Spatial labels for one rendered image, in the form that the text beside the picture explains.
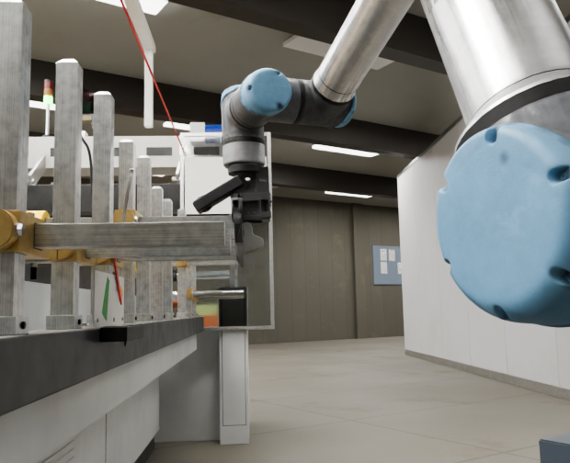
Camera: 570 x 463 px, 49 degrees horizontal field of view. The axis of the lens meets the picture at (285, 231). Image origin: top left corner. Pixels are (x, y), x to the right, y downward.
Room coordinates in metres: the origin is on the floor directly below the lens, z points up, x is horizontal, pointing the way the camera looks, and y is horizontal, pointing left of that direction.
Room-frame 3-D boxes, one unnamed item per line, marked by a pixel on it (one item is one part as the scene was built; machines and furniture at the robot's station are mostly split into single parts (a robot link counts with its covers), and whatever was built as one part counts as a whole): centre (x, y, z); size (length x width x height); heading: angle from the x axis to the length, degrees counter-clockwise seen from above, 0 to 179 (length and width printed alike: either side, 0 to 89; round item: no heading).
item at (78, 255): (1.03, 0.36, 0.83); 0.13 x 0.06 x 0.05; 3
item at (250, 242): (1.30, 0.07, 0.86); 0.06 x 0.03 x 0.09; 93
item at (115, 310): (1.23, 0.34, 0.75); 0.26 x 0.01 x 0.10; 3
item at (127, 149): (1.51, 0.38, 0.91); 0.03 x 0.03 x 0.48; 3
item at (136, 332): (1.19, 0.30, 0.68); 0.22 x 0.05 x 0.05; 3
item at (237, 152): (1.32, 0.08, 1.05); 0.10 x 0.09 x 0.05; 3
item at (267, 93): (1.21, 0.03, 1.14); 0.12 x 0.12 x 0.09; 22
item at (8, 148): (0.76, 0.34, 0.88); 0.03 x 0.03 x 0.48; 3
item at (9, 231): (0.78, 0.34, 0.82); 0.13 x 0.06 x 0.05; 3
